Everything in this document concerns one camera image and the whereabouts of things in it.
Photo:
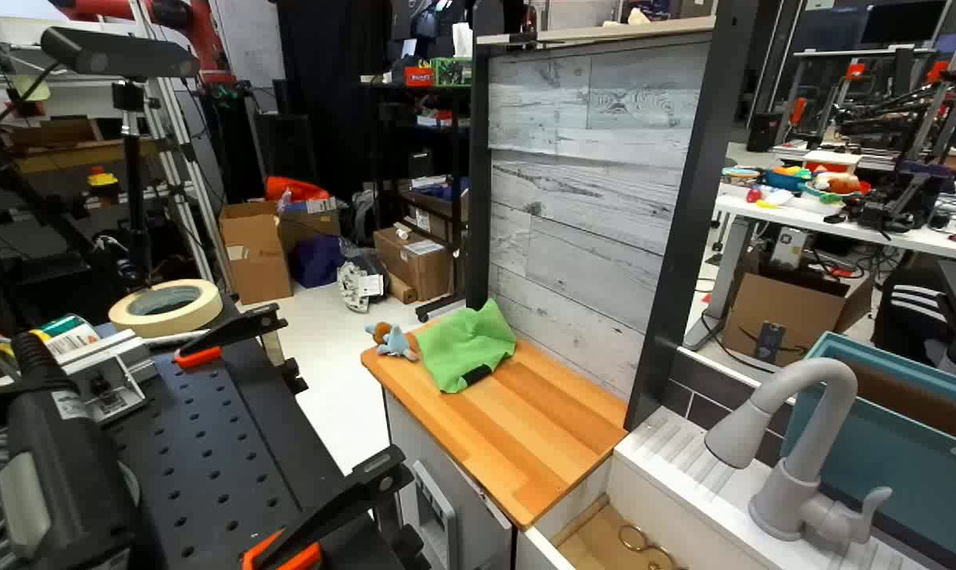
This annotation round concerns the grey tap faucet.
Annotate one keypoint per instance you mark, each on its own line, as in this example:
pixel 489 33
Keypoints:
pixel 791 501

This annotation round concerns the green cloth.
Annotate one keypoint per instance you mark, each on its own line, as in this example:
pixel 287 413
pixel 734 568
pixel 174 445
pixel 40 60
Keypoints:
pixel 467 347

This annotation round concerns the small blue plush toy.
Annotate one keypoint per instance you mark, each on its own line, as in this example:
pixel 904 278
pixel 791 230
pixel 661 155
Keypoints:
pixel 395 340

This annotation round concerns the wooden countertop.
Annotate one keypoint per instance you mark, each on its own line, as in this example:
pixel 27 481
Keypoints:
pixel 525 435

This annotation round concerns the whitewashed wood back panel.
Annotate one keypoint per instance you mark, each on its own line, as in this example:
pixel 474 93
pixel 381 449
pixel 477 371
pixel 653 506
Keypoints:
pixel 588 155

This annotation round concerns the orange black clamp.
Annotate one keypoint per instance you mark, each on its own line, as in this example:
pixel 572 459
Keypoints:
pixel 212 347
pixel 300 545

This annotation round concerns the orange black front clamp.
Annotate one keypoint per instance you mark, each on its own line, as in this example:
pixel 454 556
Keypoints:
pixel 300 545

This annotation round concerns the tall cardboard box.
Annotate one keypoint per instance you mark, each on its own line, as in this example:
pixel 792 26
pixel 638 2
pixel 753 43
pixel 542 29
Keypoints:
pixel 258 263

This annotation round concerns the cardboard box under table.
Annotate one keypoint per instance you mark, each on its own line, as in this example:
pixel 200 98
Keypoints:
pixel 776 322

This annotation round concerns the white work table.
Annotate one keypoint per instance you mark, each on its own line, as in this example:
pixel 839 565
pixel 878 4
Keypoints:
pixel 797 214

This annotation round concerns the black perforated workbench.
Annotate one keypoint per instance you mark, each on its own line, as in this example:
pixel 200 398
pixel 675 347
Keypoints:
pixel 224 459

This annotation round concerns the roll of masking tape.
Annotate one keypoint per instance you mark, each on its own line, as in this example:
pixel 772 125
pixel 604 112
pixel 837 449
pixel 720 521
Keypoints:
pixel 179 307

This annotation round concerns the black 3d printer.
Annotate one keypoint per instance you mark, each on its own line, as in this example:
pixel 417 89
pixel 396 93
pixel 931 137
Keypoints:
pixel 870 127

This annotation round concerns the teal storage bin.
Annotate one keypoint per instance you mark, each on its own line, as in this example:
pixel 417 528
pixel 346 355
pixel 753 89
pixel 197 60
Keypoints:
pixel 896 435

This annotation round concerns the black frame post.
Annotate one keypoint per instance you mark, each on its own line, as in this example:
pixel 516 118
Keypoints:
pixel 724 81

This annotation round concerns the black camera on tripod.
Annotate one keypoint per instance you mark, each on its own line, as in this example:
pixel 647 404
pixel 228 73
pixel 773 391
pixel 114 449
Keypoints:
pixel 131 62

